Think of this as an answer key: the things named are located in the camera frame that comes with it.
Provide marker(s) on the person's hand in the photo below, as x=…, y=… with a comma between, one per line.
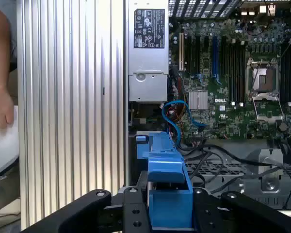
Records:
x=1, y=109

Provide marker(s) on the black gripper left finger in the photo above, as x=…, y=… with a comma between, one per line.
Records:
x=133, y=213

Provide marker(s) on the blue expansion slot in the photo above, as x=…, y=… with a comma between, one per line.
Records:
x=215, y=55

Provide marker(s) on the black expansion slot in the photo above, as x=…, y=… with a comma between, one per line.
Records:
x=188, y=53
x=197, y=53
x=206, y=53

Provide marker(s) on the silver power supply unit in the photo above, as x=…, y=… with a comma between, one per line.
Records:
x=148, y=60

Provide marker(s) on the blue disk carrier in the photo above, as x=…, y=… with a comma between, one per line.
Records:
x=169, y=206

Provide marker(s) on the silver chipset heatsink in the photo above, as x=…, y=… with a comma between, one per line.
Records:
x=198, y=100

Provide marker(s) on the metal disk bay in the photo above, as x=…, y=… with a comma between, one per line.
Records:
x=269, y=189

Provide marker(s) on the CPU socket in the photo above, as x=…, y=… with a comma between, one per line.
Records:
x=266, y=80

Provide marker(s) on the metal socket cover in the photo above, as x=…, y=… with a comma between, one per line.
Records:
x=266, y=97

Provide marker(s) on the white paper sheet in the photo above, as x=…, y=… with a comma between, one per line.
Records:
x=4, y=145

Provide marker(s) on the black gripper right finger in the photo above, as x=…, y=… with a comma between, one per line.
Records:
x=203, y=213

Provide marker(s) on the black open PC case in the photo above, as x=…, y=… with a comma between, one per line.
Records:
x=196, y=7

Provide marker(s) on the thin metal locking lever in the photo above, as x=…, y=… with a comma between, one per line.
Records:
x=257, y=71
x=287, y=44

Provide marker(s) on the green motherboard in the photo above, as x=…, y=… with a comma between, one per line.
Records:
x=232, y=121

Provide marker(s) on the beige expansion slot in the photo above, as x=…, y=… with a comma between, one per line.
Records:
x=182, y=51

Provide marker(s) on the black RAM slot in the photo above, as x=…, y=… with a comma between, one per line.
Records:
x=224, y=72
x=236, y=72
x=230, y=72
x=283, y=77
x=242, y=72
x=288, y=77

